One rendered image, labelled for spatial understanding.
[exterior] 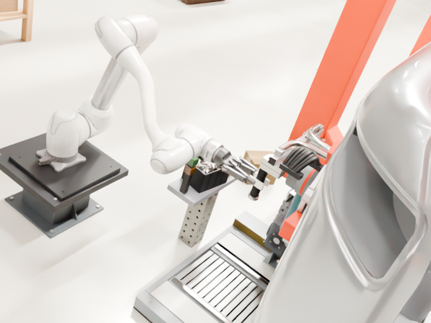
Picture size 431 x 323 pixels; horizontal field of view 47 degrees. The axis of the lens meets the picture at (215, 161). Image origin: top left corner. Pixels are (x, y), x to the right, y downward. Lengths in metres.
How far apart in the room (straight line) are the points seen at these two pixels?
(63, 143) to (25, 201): 0.47
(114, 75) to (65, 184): 0.58
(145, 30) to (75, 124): 0.59
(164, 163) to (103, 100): 0.73
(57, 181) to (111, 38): 0.78
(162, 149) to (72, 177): 0.75
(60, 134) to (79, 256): 0.62
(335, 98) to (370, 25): 0.36
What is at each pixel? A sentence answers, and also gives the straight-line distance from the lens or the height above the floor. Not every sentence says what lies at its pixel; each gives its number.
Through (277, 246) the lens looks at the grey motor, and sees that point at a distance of 2.54.
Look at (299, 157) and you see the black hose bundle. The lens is 1.79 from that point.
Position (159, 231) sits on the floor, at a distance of 2.81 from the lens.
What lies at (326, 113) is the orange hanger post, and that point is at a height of 0.95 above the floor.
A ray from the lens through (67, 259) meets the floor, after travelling 2.57.
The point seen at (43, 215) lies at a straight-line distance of 2.74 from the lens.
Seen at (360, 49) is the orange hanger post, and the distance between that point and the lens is 2.28.
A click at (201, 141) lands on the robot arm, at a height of 0.87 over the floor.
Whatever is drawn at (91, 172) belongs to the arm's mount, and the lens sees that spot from 2.58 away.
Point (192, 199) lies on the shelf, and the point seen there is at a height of 0.45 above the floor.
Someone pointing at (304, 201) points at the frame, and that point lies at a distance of 1.74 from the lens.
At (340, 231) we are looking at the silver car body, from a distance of 0.85.
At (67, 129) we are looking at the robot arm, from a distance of 2.46.
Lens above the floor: 1.88
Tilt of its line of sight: 33 degrees down
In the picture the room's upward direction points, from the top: 18 degrees clockwise
